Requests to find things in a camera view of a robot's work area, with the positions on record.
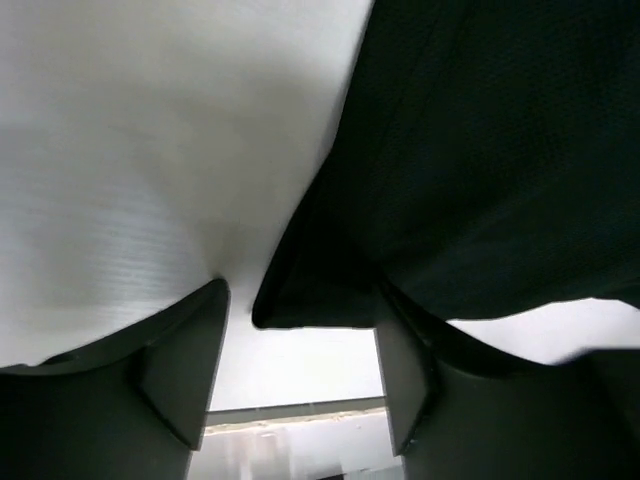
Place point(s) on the aluminium front rail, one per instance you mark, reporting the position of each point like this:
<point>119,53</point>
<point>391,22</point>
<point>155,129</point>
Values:
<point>230,421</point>

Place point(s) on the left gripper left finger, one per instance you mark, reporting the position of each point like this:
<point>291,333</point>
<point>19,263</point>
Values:
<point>132,405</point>

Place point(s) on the black shorts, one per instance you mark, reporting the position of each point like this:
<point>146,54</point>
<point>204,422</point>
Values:
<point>486,163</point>

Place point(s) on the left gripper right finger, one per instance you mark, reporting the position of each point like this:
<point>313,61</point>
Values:
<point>461,409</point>

